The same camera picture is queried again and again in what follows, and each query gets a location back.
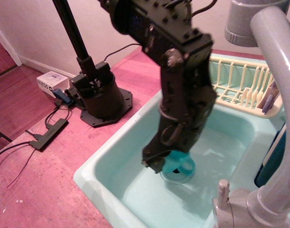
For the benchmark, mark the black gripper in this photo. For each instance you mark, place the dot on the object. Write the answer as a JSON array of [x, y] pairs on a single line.
[[188, 98]]

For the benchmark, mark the teal plastic cup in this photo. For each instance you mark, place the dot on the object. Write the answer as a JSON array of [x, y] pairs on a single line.
[[176, 159]]

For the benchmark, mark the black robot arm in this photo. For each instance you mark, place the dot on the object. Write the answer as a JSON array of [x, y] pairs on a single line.
[[164, 31]]

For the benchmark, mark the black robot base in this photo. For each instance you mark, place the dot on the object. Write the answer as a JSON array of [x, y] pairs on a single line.
[[95, 92]]

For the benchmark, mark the sink drain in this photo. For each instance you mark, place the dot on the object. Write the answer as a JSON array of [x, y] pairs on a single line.
[[182, 175]]

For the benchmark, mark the light teal toy sink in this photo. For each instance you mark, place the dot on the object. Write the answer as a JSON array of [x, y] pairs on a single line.
[[130, 195]]

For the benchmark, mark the cream dish drying rack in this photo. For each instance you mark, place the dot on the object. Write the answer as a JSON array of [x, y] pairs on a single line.
[[243, 84]]

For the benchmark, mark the purple utensil in rack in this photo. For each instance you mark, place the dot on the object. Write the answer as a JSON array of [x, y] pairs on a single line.
[[271, 95]]

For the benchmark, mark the black usb hub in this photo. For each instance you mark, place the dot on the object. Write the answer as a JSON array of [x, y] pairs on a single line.
[[43, 141]]

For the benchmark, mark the white cardboard box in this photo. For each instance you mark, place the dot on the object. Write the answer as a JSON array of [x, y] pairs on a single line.
[[51, 81]]

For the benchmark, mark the grey toy faucet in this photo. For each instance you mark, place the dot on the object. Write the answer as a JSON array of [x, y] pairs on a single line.
[[239, 202]]

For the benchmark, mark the blue clamp handle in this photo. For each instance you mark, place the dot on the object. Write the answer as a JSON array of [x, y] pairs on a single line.
[[59, 94]]

